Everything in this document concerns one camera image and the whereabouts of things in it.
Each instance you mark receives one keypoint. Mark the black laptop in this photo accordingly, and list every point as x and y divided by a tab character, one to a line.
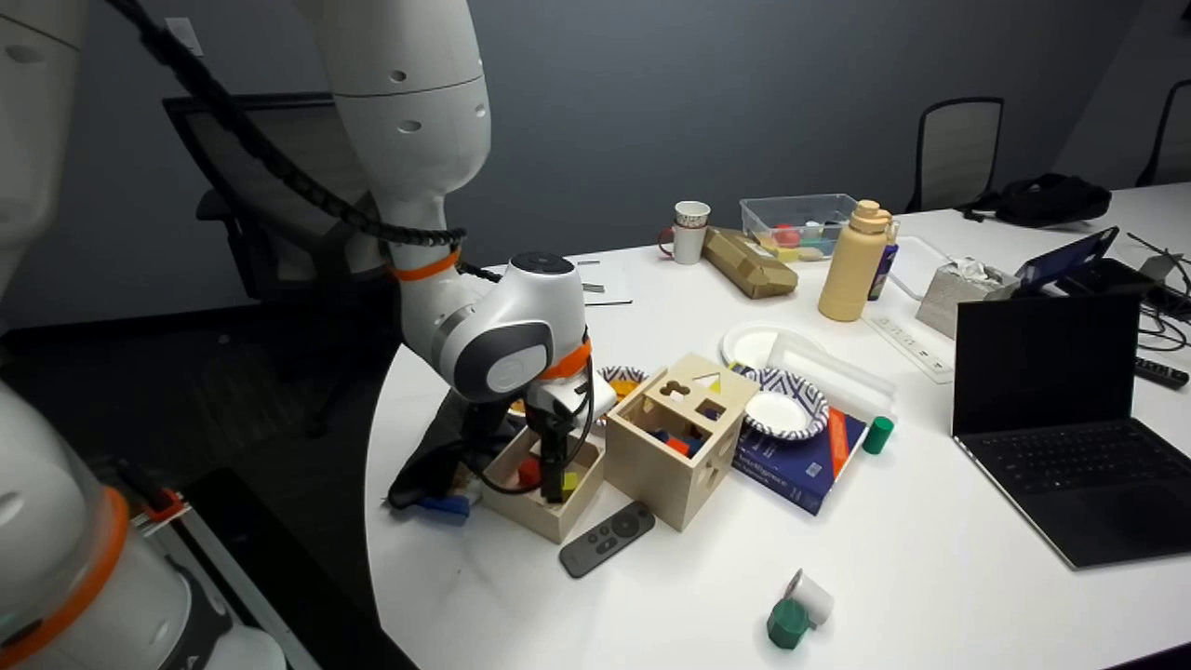
1056	410

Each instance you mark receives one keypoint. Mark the wooden shape sorter cube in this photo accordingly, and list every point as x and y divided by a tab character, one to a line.
676	488

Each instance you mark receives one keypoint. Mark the clear plastic bin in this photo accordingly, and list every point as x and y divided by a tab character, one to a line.
800	216

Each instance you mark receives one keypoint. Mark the blue tablet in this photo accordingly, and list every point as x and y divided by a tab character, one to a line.
1064	257

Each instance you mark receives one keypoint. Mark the small patterned snack bowl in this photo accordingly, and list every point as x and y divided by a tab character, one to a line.
623	381

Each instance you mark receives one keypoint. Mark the black bag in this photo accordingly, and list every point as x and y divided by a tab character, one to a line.
1047	199

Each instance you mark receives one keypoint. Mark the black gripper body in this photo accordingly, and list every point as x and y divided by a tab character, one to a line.
558	410

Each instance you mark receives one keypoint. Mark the large red block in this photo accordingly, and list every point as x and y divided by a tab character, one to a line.
679	444

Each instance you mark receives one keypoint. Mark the yellow block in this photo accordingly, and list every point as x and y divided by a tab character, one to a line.
569	483

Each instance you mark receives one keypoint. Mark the brown bag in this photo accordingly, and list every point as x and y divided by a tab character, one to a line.
750	261

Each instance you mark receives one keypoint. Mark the grey remote control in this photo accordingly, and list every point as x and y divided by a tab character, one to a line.
604	542

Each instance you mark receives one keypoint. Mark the small black remote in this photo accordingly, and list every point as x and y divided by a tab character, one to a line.
1161	375

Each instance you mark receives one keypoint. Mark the dark blue book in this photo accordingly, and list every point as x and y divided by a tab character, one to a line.
794	471

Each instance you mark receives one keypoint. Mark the dark frame chair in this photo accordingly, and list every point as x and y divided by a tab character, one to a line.
1160	125

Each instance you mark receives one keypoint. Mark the tan bottle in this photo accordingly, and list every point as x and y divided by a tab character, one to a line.
855	267

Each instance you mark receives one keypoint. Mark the white wall switch plate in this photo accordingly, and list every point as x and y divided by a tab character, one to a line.
187	42

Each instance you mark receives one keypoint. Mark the grey back chair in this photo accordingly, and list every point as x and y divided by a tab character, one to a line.
961	135

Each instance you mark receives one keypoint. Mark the small open wooden box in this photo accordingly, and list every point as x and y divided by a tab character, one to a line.
577	517

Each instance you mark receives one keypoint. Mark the metal robot mount frame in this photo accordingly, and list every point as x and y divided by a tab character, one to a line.
210	560

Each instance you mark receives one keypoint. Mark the black cloth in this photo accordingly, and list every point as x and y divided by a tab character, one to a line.
420	471

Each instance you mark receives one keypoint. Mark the small green cup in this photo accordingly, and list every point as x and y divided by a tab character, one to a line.
881	435

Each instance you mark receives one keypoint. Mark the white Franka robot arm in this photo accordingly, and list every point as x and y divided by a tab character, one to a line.
409	100

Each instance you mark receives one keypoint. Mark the blue and white marker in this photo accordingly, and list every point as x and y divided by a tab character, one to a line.
443	507

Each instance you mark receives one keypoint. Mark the small red block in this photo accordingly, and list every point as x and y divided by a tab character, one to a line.
530	476

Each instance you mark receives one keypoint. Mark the green cylinder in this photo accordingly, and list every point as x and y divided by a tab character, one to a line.
785	622

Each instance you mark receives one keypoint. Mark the white paper cup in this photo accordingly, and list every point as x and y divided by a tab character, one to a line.
688	228

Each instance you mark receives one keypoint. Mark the long white box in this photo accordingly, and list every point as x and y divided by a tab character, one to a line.
837	377

